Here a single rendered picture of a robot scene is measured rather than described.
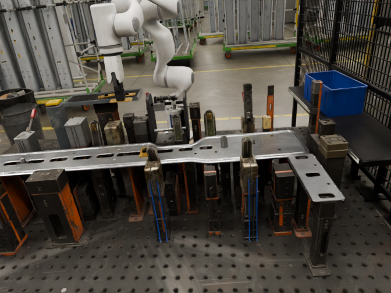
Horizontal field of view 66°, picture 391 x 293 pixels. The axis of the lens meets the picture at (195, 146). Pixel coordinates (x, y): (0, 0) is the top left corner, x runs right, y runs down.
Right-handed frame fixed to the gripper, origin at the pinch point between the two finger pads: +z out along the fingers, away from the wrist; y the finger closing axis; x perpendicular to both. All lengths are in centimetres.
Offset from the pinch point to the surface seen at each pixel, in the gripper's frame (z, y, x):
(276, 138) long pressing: 26, -1, 62
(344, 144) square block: 20, 20, 80
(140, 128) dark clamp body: 22.2, -17.1, 2.6
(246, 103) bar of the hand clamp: 13, -13, 52
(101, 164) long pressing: 26.8, 5.4, -11.9
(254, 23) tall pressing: 51, -689, 222
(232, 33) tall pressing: 68, -676, 164
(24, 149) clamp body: 27, -17, -53
